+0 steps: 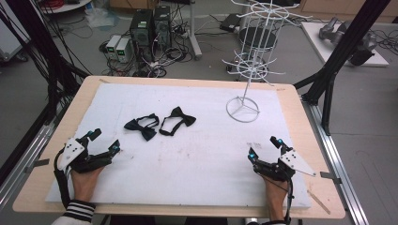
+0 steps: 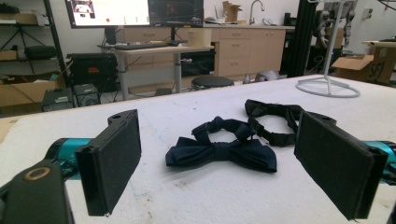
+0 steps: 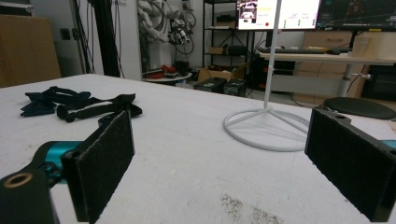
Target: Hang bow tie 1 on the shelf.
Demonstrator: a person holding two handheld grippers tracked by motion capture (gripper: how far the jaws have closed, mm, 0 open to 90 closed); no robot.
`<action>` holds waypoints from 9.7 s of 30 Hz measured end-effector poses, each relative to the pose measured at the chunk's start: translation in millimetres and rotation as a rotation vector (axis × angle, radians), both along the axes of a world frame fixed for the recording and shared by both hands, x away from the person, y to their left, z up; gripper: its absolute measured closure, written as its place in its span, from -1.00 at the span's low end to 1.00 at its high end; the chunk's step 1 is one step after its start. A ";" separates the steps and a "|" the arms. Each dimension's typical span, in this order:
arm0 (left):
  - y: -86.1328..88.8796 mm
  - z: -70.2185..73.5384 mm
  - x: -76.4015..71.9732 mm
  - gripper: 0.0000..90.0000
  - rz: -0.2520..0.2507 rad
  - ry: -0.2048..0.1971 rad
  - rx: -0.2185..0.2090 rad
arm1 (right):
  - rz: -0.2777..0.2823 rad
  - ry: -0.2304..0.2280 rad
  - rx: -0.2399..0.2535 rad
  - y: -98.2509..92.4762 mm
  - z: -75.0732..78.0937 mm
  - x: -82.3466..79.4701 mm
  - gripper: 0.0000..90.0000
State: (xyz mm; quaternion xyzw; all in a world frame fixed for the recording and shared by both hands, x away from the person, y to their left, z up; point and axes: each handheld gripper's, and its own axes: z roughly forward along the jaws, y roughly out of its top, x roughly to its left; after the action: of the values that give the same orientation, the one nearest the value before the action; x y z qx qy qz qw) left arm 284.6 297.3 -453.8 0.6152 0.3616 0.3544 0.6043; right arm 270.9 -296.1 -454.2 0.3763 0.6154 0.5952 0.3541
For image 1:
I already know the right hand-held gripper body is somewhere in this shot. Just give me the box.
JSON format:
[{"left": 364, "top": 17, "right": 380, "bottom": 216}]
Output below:
[{"left": 253, "top": 148, "right": 317, "bottom": 183}]

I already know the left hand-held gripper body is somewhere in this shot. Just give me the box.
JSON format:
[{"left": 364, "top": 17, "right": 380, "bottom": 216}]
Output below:
[{"left": 56, "top": 136, "right": 113, "bottom": 174}]

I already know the black bow tie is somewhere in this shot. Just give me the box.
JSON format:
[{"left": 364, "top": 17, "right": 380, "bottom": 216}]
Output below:
[
  {"left": 123, "top": 112, "right": 161, "bottom": 142},
  {"left": 159, "top": 106, "right": 197, "bottom": 137}
]

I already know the white wire display rack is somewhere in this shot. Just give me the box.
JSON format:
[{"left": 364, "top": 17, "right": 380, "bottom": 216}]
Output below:
[{"left": 221, "top": 0, "right": 314, "bottom": 124}]

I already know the person's left hand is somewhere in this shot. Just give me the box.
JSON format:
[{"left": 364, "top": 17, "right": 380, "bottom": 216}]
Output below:
[{"left": 70, "top": 166, "right": 106, "bottom": 203}]

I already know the person's right hand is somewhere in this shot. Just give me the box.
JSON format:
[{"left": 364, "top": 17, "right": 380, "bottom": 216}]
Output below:
[{"left": 262, "top": 177, "right": 289, "bottom": 208}]

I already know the grey metal clamp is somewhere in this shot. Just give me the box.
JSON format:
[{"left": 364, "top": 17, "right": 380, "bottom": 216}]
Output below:
[
  {"left": 23, "top": 157, "right": 51, "bottom": 174},
  {"left": 319, "top": 171, "right": 343, "bottom": 186}
]

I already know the thin wooden stick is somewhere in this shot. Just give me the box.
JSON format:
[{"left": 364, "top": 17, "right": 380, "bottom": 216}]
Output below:
[{"left": 306, "top": 188, "right": 332, "bottom": 216}]

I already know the white foam mat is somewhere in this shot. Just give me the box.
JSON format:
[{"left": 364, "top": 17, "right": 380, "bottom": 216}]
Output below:
[{"left": 45, "top": 82, "right": 313, "bottom": 209}]

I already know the grey power supply unit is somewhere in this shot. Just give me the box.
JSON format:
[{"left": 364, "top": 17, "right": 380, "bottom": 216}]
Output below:
[
  {"left": 115, "top": 37, "right": 132, "bottom": 64},
  {"left": 105, "top": 34, "right": 123, "bottom": 60}
]

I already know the black round stool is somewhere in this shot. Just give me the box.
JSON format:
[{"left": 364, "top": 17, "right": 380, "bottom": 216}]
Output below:
[{"left": 238, "top": 26, "right": 278, "bottom": 52}]

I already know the white floor board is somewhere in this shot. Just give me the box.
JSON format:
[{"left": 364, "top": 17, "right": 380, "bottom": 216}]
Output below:
[{"left": 300, "top": 21, "right": 390, "bottom": 68}]

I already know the black computer tower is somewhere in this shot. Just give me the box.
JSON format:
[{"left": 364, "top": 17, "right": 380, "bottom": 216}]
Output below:
[
  {"left": 129, "top": 8, "right": 155, "bottom": 62},
  {"left": 152, "top": 5, "right": 173, "bottom": 50}
]

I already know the clear plastic bag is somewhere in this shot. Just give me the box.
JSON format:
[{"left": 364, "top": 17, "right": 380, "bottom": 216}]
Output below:
[{"left": 84, "top": 7, "right": 120, "bottom": 31}]

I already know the black flat box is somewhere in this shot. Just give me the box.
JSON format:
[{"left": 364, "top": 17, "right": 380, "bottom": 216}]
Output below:
[{"left": 219, "top": 12, "right": 242, "bottom": 33}]

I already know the round white table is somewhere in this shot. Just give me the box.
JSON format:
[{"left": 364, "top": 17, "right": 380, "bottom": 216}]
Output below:
[{"left": 38, "top": 0, "right": 93, "bottom": 15}]

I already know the white stand leg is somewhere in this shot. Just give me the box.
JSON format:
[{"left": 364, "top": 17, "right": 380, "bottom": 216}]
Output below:
[{"left": 187, "top": 0, "right": 203, "bottom": 61}]

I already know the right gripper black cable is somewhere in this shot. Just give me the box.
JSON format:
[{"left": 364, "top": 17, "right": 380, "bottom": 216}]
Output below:
[{"left": 261, "top": 172, "right": 296, "bottom": 223}]

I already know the aluminium rail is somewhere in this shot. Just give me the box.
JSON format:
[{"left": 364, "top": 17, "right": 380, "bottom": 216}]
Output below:
[
  {"left": 0, "top": 96, "right": 69, "bottom": 211},
  {"left": 300, "top": 96, "right": 371, "bottom": 225}
]

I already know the black frame post with cables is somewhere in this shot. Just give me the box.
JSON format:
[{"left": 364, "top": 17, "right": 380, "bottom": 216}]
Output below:
[{"left": 0, "top": 0, "right": 91, "bottom": 124}]

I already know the tangle of floor cables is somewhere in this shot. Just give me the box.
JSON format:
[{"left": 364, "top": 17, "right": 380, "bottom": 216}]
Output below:
[{"left": 99, "top": 17, "right": 194, "bottom": 79}]

